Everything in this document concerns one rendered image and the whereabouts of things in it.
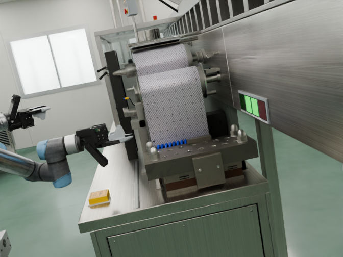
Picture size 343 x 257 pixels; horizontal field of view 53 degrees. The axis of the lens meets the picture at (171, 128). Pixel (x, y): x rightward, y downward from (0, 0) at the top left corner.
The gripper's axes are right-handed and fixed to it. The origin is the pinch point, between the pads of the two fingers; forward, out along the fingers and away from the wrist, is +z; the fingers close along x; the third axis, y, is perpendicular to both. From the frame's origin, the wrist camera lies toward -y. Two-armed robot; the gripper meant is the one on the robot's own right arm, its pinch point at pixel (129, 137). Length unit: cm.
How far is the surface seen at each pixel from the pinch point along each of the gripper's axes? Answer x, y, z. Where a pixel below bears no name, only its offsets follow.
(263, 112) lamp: -43, 8, 40
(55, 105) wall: 557, -20, -163
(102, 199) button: -12.8, -17.8, -13.9
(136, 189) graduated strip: -7.4, -19.1, -1.6
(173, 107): -0.2, 8.5, 19.0
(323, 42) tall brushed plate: -76, 25, 40
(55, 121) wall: 558, -52, -171
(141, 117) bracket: 7.2, 6.1, 6.0
